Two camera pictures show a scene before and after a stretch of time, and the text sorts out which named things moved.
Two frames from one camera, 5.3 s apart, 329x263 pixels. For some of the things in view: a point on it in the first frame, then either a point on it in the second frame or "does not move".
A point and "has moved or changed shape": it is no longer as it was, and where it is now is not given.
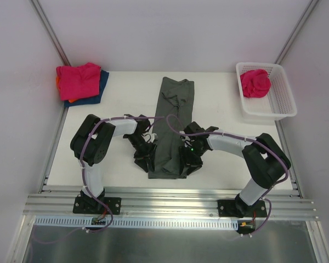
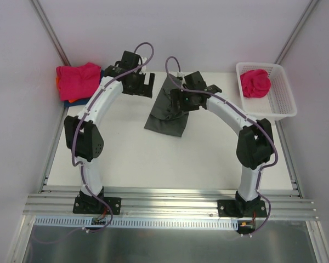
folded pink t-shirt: (78, 81) does not move
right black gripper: (188, 158) → (176, 99)
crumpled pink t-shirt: (255, 83) does not move
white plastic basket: (277, 103) does not move
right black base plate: (240, 209) does not move
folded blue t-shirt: (104, 75) does not move
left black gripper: (142, 153) → (143, 87)
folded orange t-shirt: (69, 101) does not move
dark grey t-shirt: (174, 113) has moved or changed shape
